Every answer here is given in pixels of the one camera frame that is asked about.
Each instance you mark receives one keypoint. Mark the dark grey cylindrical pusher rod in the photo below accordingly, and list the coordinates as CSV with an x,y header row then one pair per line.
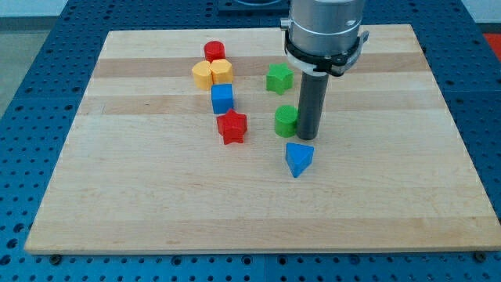
x,y
310,105

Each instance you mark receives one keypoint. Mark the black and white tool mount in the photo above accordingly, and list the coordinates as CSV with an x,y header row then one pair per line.
x,y
316,65

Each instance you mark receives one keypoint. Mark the blue triangle block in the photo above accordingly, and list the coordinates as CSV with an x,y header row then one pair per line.
x,y
298,157

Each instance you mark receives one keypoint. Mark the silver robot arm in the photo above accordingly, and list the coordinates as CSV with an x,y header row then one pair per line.
x,y
322,39

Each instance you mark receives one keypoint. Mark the green star block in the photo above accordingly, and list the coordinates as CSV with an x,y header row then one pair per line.
x,y
279,78

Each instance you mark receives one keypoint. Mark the red star block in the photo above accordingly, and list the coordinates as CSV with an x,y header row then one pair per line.
x,y
232,126

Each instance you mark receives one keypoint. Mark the green cylinder block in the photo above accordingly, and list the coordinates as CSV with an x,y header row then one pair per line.
x,y
285,121

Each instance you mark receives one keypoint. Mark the blue cube block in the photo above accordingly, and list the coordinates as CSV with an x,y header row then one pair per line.
x,y
222,98

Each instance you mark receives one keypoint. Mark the yellow hexagon block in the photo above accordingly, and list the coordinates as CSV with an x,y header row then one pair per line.
x,y
222,71

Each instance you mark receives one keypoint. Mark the red cylinder block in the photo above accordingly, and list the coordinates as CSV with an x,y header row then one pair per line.
x,y
214,50

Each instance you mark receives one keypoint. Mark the wooden board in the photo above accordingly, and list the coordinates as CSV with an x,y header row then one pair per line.
x,y
144,170

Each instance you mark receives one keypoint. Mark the dark blue base plate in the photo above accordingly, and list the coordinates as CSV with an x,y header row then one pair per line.
x,y
251,7

